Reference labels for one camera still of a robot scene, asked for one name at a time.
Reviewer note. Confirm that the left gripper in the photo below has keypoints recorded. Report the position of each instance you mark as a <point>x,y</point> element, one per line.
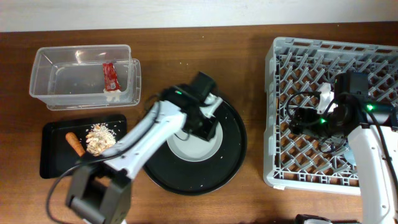
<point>206,139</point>

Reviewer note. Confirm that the clear plastic bin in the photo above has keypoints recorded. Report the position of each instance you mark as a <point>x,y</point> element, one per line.
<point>72,77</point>

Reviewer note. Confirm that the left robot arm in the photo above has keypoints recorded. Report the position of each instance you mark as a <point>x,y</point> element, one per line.
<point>183,119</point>

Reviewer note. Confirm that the black rectangular tray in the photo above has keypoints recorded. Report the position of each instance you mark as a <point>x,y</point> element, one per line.
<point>57,155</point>

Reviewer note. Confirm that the grey dishwasher rack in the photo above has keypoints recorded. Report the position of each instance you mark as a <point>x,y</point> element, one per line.
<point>293,65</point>

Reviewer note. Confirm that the round black serving tray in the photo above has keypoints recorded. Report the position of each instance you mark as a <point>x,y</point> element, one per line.
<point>198,178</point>

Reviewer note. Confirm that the orange carrot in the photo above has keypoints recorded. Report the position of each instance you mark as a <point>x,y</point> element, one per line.
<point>75,143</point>

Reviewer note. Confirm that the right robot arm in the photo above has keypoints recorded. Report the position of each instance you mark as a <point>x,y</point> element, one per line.
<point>345,110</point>

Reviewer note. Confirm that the grey plate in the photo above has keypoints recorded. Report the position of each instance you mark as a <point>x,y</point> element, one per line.
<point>193,149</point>

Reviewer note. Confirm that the light blue cup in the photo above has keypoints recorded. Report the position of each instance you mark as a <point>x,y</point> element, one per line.
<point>349,156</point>

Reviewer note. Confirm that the food scraps pile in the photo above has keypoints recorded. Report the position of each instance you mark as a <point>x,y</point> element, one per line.
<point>99,139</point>

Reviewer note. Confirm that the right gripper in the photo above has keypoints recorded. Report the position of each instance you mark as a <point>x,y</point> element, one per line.
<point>303,121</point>

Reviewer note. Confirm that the red snack wrapper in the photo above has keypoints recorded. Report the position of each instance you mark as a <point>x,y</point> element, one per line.
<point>112,88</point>

